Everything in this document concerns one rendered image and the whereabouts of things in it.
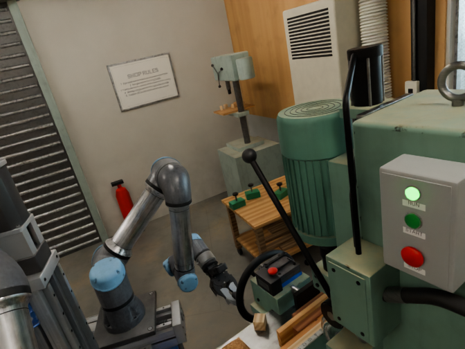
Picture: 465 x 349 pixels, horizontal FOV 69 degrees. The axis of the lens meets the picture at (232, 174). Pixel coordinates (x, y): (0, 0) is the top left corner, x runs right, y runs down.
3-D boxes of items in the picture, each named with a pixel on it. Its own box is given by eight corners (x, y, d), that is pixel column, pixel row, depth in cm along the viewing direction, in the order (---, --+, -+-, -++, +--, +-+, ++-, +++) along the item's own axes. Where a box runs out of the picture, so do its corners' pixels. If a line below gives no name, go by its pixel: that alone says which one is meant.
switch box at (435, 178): (405, 245, 55) (403, 152, 49) (475, 272, 47) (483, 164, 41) (382, 264, 52) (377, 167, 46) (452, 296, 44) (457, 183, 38)
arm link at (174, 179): (196, 168, 117) (205, 289, 131) (187, 160, 126) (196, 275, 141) (162, 173, 112) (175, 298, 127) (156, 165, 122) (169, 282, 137)
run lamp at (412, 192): (405, 197, 44) (405, 183, 43) (421, 201, 42) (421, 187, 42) (403, 199, 44) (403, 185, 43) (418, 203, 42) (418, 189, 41)
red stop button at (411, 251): (403, 260, 48) (403, 242, 47) (425, 269, 46) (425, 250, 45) (399, 263, 48) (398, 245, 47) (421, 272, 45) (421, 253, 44)
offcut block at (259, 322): (266, 330, 97) (263, 322, 96) (254, 330, 98) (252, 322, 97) (267, 321, 100) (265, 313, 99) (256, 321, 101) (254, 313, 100)
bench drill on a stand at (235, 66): (266, 192, 393) (239, 50, 336) (296, 211, 339) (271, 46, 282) (228, 208, 377) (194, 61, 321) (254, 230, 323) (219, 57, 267)
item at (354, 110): (367, 130, 71) (361, 45, 65) (403, 134, 64) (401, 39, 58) (341, 142, 67) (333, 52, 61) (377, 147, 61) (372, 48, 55)
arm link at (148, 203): (85, 282, 123) (169, 156, 123) (85, 262, 136) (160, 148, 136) (115, 292, 129) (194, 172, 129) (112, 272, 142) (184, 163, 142)
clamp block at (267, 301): (286, 279, 120) (282, 258, 117) (314, 298, 109) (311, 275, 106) (253, 301, 113) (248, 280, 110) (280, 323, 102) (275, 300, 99)
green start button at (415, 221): (405, 225, 46) (404, 209, 45) (423, 230, 44) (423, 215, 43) (402, 227, 45) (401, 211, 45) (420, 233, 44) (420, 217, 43)
